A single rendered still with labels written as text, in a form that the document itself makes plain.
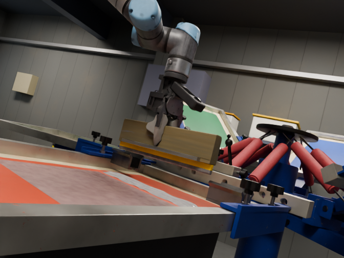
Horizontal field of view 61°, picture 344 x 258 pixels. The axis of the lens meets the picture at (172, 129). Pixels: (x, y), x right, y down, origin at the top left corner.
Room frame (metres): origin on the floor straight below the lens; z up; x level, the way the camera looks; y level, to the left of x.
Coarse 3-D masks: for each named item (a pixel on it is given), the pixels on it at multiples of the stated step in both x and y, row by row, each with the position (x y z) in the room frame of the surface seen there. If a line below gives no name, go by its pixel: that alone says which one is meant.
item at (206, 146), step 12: (132, 120) 0.93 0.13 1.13; (132, 132) 0.91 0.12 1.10; (144, 132) 0.88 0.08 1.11; (168, 132) 0.82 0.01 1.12; (180, 132) 0.79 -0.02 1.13; (192, 132) 0.76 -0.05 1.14; (168, 144) 0.81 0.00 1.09; (180, 144) 0.78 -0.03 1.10; (192, 144) 0.76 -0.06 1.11; (204, 144) 0.73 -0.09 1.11; (216, 144) 0.72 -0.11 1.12; (204, 156) 0.73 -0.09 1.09; (216, 156) 0.73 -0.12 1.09
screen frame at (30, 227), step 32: (64, 160) 0.91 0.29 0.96; (96, 160) 1.00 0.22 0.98; (192, 192) 1.00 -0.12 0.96; (0, 224) 0.27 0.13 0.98; (32, 224) 0.29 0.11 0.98; (64, 224) 0.32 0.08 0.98; (96, 224) 0.35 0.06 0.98; (128, 224) 0.39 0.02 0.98; (160, 224) 0.44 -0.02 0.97; (192, 224) 0.50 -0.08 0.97; (224, 224) 0.58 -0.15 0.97
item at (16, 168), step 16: (0, 160) 0.68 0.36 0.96; (16, 160) 0.73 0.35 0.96; (0, 176) 0.54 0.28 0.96; (16, 176) 0.57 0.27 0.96; (32, 176) 0.61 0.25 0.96; (48, 176) 0.65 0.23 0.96; (64, 176) 0.70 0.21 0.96; (80, 176) 0.75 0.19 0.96; (96, 176) 0.81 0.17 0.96; (112, 176) 0.89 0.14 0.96; (128, 176) 0.98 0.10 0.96
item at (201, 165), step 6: (120, 144) 0.95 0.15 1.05; (126, 144) 0.93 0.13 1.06; (132, 144) 0.92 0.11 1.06; (144, 150) 0.88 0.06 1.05; (150, 150) 0.86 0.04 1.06; (156, 150) 0.85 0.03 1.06; (162, 156) 0.83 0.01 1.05; (168, 156) 0.81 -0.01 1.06; (174, 156) 0.80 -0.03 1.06; (186, 162) 0.77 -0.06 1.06; (192, 162) 0.76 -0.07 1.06; (198, 162) 0.75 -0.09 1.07; (204, 168) 0.73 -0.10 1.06; (210, 168) 0.72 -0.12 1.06
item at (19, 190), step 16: (0, 192) 0.45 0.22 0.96; (16, 192) 0.47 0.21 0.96; (32, 192) 0.49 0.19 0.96; (48, 192) 0.52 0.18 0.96; (64, 192) 0.55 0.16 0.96; (80, 192) 0.58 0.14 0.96; (96, 192) 0.62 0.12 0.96; (112, 192) 0.66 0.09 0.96; (128, 192) 0.71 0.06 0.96; (144, 192) 0.76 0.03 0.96; (176, 192) 0.91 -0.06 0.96
